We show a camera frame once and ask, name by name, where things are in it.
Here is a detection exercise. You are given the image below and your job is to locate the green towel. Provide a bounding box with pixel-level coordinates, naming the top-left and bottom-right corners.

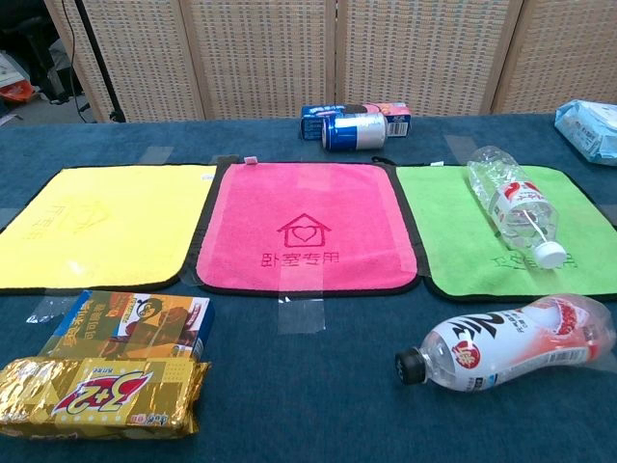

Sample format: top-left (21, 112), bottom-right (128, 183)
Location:
top-left (394, 163), bottom-right (617, 303)

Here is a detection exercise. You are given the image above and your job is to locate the orange plastic bag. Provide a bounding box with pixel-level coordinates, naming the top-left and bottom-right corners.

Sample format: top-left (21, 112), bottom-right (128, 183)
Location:
top-left (0, 79), bottom-right (36, 103)

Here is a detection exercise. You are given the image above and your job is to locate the yellow towel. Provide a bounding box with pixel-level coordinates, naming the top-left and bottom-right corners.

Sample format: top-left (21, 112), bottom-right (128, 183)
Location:
top-left (0, 164), bottom-right (218, 295)

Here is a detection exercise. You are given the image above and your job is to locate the dark blue table cover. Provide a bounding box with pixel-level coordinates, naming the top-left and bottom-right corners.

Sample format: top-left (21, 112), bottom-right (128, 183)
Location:
top-left (0, 113), bottom-right (617, 463)

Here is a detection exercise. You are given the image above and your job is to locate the blue silver drink can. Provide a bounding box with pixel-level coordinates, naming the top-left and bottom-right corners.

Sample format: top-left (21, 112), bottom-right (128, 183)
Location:
top-left (321, 112), bottom-right (389, 153)

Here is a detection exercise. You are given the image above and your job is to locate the clear water bottle white cap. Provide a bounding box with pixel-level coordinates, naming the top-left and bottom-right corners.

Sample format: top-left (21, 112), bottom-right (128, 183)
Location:
top-left (467, 146), bottom-right (566, 271)

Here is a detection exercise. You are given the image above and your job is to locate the clear tape strip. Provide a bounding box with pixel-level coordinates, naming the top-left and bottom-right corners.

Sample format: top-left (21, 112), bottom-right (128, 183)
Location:
top-left (278, 277), bottom-right (327, 337)

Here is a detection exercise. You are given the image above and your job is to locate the gold cracker pack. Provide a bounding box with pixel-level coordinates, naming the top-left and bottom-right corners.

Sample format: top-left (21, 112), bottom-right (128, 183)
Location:
top-left (0, 355), bottom-right (212, 441)

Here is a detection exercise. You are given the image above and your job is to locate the blue orange cookie box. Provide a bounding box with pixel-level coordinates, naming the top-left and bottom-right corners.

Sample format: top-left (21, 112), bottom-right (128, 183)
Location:
top-left (40, 288), bottom-right (216, 363)

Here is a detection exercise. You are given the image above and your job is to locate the black tripod stand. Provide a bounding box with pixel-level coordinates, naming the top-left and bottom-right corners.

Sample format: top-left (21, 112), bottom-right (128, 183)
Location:
top-left (71, 0), bottom-right (127, 123)

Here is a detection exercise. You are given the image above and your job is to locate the wooden folding screen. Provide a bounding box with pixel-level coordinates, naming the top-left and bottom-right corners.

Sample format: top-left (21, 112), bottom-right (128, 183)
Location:
top-left (42, 0), bottom-right (617, 123)

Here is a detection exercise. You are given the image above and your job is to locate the light blue wet wipes pack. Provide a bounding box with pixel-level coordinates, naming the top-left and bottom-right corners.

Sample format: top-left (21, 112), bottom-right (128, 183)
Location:
top-left (553, 99), bottom-right (617, 168)

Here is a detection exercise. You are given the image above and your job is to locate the blue pink cookie box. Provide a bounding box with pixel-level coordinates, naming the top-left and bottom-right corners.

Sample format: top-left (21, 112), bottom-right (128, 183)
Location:
top-left (300, 100), bottom-right (413, 141)

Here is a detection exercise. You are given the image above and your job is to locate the black cap sports drink bottle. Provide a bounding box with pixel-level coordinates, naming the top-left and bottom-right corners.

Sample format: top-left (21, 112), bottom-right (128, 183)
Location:
top-left (394, 293), bottom-right (617, 393)

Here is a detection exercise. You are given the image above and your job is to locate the pink towel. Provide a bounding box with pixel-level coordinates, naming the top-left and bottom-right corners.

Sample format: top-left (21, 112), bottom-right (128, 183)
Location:
top-left (195, 161), bottom-right (420, 298)

